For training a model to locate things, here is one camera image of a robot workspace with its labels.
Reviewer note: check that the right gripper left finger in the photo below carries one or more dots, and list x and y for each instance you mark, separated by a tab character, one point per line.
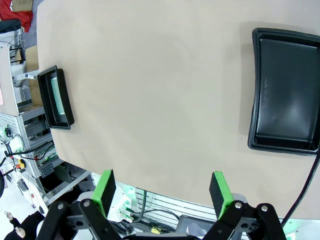
103	192

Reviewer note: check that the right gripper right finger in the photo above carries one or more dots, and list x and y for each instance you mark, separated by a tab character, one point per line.
222	197

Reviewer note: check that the black plastic ESD tray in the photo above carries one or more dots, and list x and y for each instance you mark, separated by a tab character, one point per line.
285	95
67	100

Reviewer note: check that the white power adapter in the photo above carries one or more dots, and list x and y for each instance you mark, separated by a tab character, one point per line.
121	202

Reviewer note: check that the black electronics box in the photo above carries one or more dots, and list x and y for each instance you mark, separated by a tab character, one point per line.
195	223

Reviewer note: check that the grey slotted aluminium panel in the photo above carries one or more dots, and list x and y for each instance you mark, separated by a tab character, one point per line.
35	130
175	202

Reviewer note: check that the person in black clothes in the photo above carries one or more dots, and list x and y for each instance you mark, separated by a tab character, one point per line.
27	225

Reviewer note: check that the yellow emergency stop button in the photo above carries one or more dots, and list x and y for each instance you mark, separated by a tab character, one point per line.
21	163

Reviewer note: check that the white round device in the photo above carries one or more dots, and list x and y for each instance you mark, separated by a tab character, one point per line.
15	143

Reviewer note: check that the brown cardboard box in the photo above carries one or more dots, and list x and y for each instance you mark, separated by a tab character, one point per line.
33	65
22	3

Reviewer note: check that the red cloth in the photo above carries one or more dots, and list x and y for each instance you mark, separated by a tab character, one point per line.
15	17

